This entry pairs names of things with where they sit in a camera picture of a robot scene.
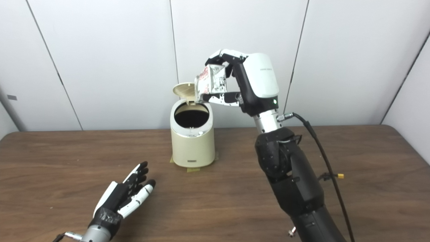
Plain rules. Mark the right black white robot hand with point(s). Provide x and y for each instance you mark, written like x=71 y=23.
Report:
x=258 y=80

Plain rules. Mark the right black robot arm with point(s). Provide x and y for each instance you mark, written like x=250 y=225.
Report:
x=295 y=181

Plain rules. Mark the cream-colored lidded bin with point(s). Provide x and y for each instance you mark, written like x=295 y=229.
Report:
x=193 y=144

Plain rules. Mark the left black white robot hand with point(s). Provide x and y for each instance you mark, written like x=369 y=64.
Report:
x=116 y=198

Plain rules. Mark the white green milk carton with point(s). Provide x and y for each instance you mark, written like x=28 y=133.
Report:
x=211 y=82

